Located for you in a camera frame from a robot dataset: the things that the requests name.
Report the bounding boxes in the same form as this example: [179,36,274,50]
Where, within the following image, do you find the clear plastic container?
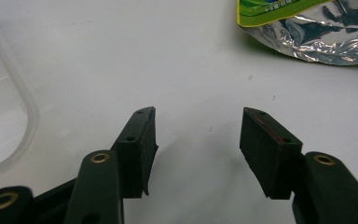
[0,6,41,180]

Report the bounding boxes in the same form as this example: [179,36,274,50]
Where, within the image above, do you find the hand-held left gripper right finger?
[239,106,358,224]

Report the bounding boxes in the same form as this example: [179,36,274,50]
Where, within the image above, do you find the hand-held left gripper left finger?
[63,105,159,224]

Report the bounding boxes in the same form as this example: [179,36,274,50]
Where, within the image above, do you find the green and silver foil snack bag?
[236,0,358,66]

